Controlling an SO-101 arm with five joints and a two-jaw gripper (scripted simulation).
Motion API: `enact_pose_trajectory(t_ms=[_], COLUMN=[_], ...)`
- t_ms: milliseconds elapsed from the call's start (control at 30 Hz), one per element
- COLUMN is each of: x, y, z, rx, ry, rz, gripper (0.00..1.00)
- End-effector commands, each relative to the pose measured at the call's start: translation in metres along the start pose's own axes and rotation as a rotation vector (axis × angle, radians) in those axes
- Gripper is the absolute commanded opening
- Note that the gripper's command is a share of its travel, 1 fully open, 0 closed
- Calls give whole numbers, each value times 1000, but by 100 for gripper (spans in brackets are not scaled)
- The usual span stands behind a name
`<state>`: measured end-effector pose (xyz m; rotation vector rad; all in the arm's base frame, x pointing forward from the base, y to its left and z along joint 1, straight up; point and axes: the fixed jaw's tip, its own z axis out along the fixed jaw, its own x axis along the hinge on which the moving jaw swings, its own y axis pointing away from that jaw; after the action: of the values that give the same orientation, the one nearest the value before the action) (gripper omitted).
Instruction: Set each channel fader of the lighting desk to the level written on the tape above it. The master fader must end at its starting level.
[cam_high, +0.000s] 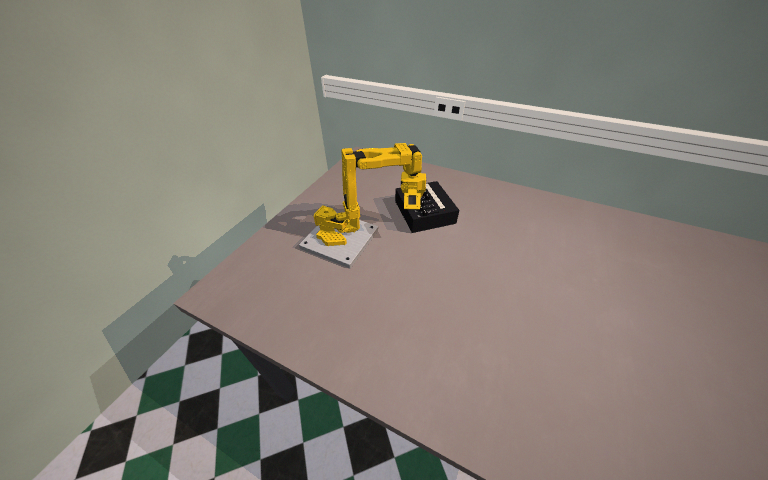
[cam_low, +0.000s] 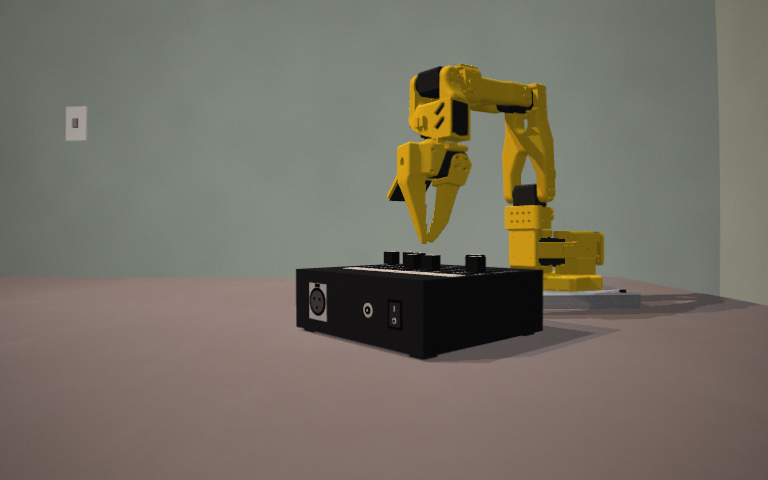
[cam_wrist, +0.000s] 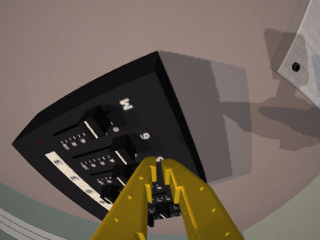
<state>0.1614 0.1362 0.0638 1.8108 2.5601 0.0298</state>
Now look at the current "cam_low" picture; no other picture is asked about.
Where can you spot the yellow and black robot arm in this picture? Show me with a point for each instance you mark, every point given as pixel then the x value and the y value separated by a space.
pixel 454 91

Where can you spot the black lighting desk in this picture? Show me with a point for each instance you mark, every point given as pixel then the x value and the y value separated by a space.
pixel 420 307

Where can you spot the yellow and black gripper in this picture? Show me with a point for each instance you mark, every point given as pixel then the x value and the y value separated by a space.
pixel 446 164

